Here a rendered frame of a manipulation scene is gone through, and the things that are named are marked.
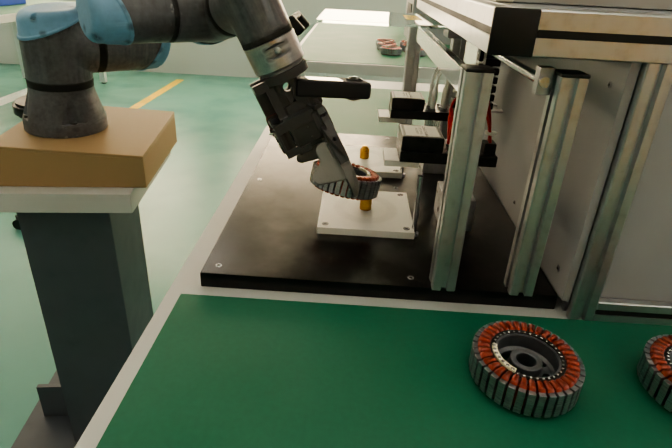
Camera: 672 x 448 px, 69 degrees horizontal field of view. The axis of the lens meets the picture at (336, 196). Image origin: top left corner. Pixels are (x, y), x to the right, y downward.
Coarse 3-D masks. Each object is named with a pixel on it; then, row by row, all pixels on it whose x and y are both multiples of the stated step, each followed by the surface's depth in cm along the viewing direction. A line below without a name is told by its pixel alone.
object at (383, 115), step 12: (396, 96) 96; (408, 96) 96; (420, 96) 97; (396, 108) 96; (408, 108) 95; (420, 108) 95; (384, 120) 97; (396, 120) 97; (432, 120) 96; (444, 120) 96
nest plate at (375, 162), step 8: (352, 152) 106; (376, 152) 107; (352, 160) 102; (360, 160) 102; (368, 160) 102; (376, 160) 102; (368, 168) 98; (376, 168) 98; (384, 168) 98; (392, 168) 99; (384, 176) 97; (392, 176) 97; (400, 176) 97
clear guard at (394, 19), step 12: (324, 12) 93; (336, 12) 95; (348, 12) 96; (360, 12) 97; (372, 12) 99; (384, 12) 100; (312, 24) 81; (360, 24) 80; (372, 24) 80; (384, 24) 80; (396, 24) 80; (408, 24) 80; (420, 24) 81; (432, 24) 82; (300, 36) 82
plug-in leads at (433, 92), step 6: (438, 72) 96; (432, 78) 99; (438, 78) 94; (432, 84) 96; (432, 90) 96; (444, 90) 98; (432, 96) 95; (444, 96) 96; (456, 96) 98; (432, 102) 96; (444, 102) 96; (450, 102) 100; (432, 108) 96; (444, 108) 97
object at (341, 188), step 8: (312, 168) 77; (360, 168) 80; (360, 176) 74; (368, 176) 75; (376, 176) 77; (328, 184) 73; (336, 184) 73; (344, 184) 73; (360, 184) 73; (368, 184) 74; (376, 184) 75; (328, 192) 74; (336, 192) 73; (344, 192) 73; (360, 192) 73; (368, 192) 74; (376, 192) 76
